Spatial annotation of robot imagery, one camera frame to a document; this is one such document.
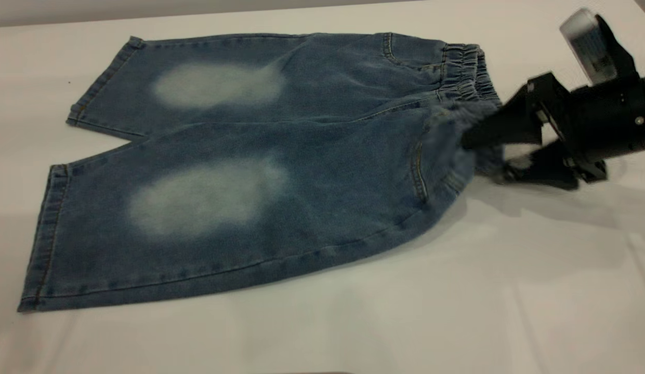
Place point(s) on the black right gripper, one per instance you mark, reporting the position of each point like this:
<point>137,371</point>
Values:
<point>603,119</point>

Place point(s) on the blue denim shorts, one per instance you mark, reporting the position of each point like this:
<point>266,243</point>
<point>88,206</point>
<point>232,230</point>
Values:
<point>301,130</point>

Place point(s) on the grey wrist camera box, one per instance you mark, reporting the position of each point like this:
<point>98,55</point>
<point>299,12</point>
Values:
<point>587,41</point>

